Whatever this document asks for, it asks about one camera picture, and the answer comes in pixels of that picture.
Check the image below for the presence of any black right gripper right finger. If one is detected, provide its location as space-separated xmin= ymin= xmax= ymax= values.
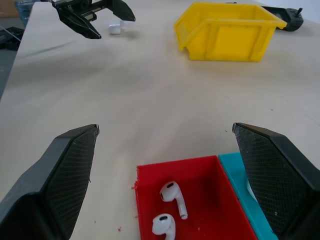
xmin=231 ymin=122 xmax=320 ymax=240

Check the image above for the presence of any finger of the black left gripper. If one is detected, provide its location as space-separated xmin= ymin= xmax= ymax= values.
xmin=111 ymin=0 xmax=137 ymax=23
xmin=58 ymin=5 xmax=103 ymax=40

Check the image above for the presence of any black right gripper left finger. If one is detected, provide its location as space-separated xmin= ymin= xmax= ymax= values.
xmin=0 ymin=123 xmax=101 ymax=240

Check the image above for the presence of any small white charging case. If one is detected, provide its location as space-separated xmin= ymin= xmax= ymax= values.
xmin=108 ymin=20 xmax=126 ymax=36

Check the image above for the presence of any black plastic tray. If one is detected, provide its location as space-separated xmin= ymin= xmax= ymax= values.
xmin=0 ymin=26 xmax=25 ymax=52

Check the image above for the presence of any yellow plastic bin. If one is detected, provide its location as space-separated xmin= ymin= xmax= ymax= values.
xmin=174 ymin=1 xmax=288 ymax=62

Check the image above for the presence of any teal plastic tray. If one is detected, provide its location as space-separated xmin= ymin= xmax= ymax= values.
xmin=217 ymin=151 xmax=279 ymax=240

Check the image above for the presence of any clear plastic bottle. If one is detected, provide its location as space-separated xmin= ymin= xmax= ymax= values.
xmin=14 ymin=0 xmax=35 ymax=27

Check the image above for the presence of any red plastic tray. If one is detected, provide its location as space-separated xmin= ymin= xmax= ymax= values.
xmin=130 ymin=155 xmax=258 ymax=240

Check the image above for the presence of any white earbud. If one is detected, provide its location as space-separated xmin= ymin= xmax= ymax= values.
xmin=159 ymin=181 xmax=189 ymax=220
xmin=151 ymin=213 xmax=177 ymax=240

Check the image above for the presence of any black device with knob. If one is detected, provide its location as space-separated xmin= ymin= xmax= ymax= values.
xmin=259 ymin=5 xmax=305 ymax=33

